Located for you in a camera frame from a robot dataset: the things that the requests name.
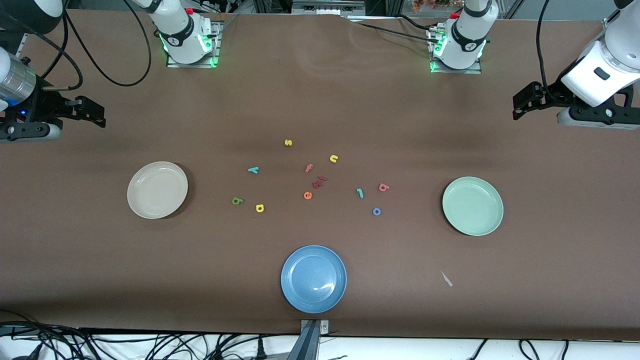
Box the beige brown plate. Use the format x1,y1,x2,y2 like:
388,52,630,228
126,161,189,220

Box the light green plate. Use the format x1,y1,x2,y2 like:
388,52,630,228
442,176,505,237

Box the orange dried flowers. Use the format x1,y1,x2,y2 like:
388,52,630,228
411,0,463,13

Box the brown table cover sheet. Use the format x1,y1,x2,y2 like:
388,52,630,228
0,9,640,342

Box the silver metal box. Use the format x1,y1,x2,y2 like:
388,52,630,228
291,0,366,16

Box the blue plate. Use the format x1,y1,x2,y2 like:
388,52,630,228
280,244,348,315

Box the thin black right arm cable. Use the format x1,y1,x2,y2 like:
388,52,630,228
22,27,85,92

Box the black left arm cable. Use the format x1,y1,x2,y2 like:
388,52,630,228
535,0,556,98

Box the long black right arm cable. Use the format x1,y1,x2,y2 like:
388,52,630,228
62,0,153,88

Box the black base cable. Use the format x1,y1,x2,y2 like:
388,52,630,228
397,14,437,32
357,22,435,43

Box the tangled black floor cables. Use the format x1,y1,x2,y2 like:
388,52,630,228
0,310,301,360

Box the metal mounting bracket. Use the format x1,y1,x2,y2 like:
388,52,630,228
287,319,330,360

